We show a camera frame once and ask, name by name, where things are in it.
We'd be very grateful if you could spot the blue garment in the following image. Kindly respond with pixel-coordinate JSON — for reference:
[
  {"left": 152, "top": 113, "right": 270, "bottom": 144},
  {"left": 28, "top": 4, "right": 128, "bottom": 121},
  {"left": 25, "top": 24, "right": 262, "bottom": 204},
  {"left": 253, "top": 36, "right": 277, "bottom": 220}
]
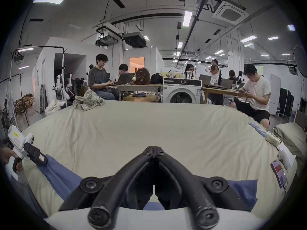
[{"left": 44, "top": 154, "right": 258, "bottom": 212}]

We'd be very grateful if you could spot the bunched checked cloth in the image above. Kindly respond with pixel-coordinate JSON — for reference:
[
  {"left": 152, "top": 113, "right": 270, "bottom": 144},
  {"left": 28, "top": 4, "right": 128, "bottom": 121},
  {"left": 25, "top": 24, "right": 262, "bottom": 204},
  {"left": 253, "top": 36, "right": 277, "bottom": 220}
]
[{"left": 72, "top": 89, "right": 105, "bottom": 112}]

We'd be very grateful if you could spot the black cabinet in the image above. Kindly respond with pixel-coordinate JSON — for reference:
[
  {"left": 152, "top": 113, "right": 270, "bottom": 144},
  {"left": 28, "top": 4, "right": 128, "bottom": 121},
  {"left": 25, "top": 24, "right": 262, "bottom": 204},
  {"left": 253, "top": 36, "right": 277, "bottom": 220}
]
[{"left": 279, "top": 87, "right": 295, "bottom": 117}]

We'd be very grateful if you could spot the round reflector lamp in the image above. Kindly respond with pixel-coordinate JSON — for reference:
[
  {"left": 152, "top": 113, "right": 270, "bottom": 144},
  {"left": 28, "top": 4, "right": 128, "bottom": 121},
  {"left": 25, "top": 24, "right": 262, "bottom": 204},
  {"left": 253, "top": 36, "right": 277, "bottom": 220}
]
[{"left": 293, "top": 45, "right": 307, "bottom": 78}]

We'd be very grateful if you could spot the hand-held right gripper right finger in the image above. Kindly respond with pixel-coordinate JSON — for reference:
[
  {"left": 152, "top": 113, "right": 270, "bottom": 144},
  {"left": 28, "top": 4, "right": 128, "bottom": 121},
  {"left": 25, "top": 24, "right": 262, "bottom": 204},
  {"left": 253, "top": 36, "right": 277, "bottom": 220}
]
[{"left": 153, "top": 146, "right": 249, "bottom": 229}]

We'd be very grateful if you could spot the white washing machine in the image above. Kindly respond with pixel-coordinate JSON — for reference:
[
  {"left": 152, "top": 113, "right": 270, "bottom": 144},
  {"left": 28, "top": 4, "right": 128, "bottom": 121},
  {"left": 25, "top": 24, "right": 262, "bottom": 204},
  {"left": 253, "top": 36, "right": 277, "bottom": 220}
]
[{"left": 163, "top": 77, "right": 202, "bottom": 104}]

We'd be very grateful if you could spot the white and black robot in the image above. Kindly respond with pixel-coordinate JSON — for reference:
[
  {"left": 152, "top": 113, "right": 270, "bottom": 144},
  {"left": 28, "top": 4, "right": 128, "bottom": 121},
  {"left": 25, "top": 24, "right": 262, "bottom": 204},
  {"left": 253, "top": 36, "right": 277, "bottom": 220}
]
[{"left": 53, "top": 73, "right": 75, "bottom": 106}]

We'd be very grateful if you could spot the round low wooden table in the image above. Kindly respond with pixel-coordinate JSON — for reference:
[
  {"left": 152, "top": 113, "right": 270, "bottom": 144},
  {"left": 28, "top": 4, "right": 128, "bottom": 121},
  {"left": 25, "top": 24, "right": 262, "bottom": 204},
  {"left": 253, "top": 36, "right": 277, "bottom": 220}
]
[{"left": 123, "top": 92, "right": 159, "bottom": 103}]

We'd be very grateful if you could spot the white paper card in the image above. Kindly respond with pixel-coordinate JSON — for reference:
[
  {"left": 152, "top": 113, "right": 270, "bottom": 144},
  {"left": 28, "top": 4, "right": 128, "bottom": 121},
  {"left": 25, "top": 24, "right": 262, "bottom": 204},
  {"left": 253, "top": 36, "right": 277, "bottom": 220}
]
[{"left": 277, "top": 142, "right": 298, "bottom": 169}]

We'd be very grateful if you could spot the white power strip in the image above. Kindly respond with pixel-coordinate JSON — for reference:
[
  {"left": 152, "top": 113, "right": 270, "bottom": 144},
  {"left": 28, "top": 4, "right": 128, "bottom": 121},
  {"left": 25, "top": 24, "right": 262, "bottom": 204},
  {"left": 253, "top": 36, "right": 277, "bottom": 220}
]
[{"left": 265, "top": 131, "right": 281, "bottom": 147}]

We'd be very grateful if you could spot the wooden table with laptops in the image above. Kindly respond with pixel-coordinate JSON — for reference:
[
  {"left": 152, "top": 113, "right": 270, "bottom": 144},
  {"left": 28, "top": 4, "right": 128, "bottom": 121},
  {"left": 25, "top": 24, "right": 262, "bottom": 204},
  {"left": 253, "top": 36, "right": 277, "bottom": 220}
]
[{"left": 199, "top": 74, "right": 243, "bottom": 105}]

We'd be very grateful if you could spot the phone with red screen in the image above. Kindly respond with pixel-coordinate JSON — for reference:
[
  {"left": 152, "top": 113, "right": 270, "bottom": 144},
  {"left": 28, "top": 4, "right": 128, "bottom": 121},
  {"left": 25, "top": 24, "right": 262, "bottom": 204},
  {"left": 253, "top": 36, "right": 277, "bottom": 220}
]
[{"left": 271, "top": 159, "right": 287, "bottom": 189}]

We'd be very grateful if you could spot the stack of cartons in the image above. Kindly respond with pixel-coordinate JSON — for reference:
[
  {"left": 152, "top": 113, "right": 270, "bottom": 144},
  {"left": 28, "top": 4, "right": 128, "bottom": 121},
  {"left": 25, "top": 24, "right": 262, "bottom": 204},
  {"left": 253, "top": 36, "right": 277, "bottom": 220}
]
[{"left": 14, "top": 93, "right": 34, "bottom": 111}]

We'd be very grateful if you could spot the group of people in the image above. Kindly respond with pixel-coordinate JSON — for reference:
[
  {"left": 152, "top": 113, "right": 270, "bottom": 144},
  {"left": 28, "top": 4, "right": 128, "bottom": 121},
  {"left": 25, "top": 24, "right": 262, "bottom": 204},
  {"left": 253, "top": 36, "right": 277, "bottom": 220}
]
[{"left": 181, "top": 59, "right": 244, "bottom": 87}]

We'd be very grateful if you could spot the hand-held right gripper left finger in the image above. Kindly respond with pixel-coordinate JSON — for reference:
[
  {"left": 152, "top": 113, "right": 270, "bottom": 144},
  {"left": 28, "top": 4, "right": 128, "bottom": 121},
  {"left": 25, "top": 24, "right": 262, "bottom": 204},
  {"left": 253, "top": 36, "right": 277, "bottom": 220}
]
[{"left": 59, "top": 146, "right": 154, "bottom": 230}]

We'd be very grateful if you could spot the bed with beige sheet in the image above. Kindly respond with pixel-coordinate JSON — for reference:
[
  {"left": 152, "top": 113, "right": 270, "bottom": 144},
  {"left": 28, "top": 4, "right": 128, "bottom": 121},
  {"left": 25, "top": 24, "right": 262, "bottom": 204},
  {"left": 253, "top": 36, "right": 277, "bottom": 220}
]
[{"left": 18, "top": 99, "right": 301, "bottom": 222}]

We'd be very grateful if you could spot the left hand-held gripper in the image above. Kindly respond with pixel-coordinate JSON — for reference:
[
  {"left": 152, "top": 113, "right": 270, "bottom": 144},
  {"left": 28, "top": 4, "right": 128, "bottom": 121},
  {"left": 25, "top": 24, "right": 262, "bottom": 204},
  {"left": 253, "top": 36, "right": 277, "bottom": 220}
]
[{"left": 5, "top": 125, "right": 48, "bottom": 177}]

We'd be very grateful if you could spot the wooden table with bags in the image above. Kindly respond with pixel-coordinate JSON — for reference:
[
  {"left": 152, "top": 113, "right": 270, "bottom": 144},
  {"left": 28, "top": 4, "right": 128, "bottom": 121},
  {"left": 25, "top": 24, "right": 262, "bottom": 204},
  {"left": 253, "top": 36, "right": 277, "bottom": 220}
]
[{"left": 107, "top": 68, "right": 164, "bottom": 101}]

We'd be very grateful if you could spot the beige pillow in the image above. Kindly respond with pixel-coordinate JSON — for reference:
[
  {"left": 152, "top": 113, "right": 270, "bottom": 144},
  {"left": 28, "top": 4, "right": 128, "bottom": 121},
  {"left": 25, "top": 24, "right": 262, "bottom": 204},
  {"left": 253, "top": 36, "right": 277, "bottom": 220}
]
[{"left": 273, "top": 122, "right": 307, "bottom": 163}]

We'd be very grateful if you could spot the person's left hand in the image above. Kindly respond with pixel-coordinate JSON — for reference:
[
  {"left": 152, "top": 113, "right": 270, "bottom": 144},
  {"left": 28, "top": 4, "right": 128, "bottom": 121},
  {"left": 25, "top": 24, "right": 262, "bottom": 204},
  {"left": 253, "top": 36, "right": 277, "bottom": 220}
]
[{"left": 0, "top": 148, "right": 23, "bottom": 172}]

